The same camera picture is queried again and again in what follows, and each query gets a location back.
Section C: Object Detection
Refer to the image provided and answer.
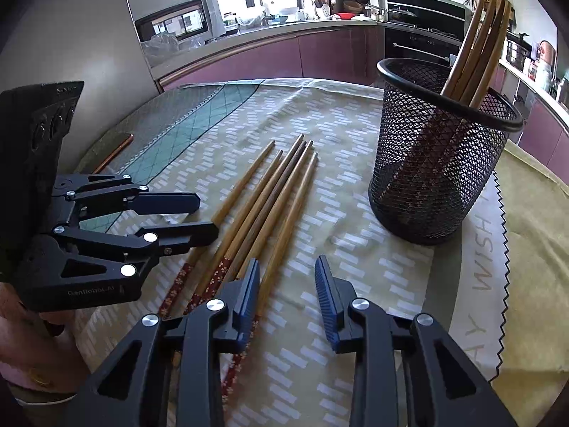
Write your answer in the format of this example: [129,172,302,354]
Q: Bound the black mesh utensil holder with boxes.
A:
[368,58,523,246]

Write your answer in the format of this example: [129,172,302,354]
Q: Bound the lone bamboo chopstick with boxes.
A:
[399,0,485,178]

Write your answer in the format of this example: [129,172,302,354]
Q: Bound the bamboo chopstick six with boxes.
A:
[183,151,283,315]

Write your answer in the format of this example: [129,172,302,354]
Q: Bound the pink base cabinets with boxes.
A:
[491,61,568,183]
[156,22,385,91]

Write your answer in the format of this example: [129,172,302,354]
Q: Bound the left human hand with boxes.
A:
[1,283,90,393]

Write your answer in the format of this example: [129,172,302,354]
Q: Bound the steel stock pot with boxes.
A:
[506,39,531,70]

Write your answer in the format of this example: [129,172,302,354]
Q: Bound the bamboo chopstick one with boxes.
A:
[416,0,511,188]

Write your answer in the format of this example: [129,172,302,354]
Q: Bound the bamboo chopstick five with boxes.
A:
[157,140,275,318]

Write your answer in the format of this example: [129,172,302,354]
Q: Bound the clear plastic bag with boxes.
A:
[141,32,206,68]

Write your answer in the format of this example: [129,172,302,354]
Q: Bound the dark bamboo chopstick four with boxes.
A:
[218,134,306,283]

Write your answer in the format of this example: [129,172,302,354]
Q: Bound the bamboo chopstick three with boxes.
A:
[415,0,517,205]

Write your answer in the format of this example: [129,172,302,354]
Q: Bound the black built-in oven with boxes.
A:
[385,28,460,67]

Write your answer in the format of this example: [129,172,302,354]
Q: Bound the pink left base cabinets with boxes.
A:
[156,22,385,91]

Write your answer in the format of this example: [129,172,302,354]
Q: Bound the pink kettle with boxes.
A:
[537,40,557,72]

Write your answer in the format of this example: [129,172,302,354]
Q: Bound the bamboo chopstick two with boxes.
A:
[418,0,511,195]

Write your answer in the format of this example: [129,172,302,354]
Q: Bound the pink right base cabinets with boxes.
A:
[491,61,568,183]

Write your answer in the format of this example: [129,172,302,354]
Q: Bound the patterned beige green tablecloth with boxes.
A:
[72,77,512,427]

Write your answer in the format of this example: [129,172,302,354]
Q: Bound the bamboo chopstick eight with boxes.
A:
[222,152,318,404]

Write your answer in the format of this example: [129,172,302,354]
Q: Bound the black range hood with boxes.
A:
[387,0,472,39]

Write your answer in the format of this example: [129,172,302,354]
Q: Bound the white microwave oven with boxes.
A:
[135,0,226,42]

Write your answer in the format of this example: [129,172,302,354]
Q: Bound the yellow green cloth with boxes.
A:
[493,143,568,426]

